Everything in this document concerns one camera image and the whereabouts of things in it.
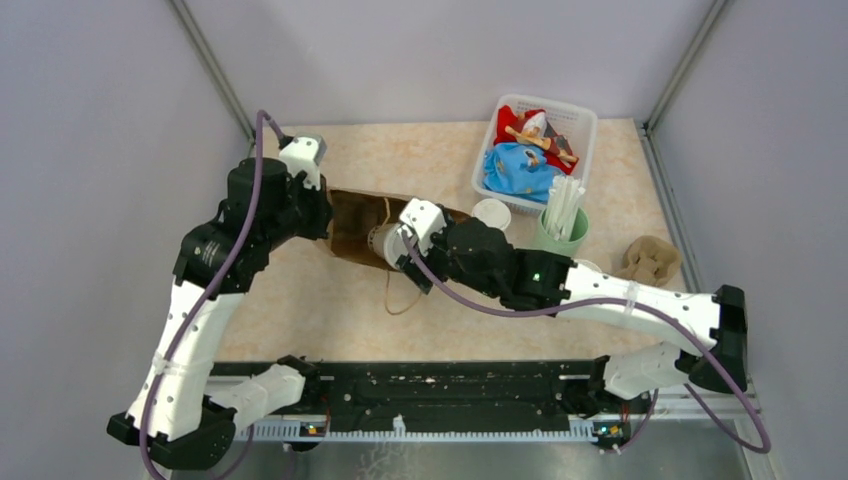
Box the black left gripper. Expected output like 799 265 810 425
261 167 336 251

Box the brown paper bag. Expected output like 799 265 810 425
325 189 469 295

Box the white cup lid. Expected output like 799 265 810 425
471 198 512 231

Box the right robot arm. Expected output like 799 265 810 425
392 220 748 412

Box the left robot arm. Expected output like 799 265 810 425
107 158 332 479

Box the blue snack packet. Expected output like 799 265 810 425
482 143 564 203

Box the green straw holder cup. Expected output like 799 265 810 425
530 208 590 258

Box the white plastic basket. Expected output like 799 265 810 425
471 94 598 214

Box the red snack packet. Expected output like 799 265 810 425
492 105 580 175

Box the brown cardboard cup carrier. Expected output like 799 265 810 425
615 235 683 287

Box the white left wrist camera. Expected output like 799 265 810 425
278 134 327 191

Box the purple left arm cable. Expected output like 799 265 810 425
139 109 286 480

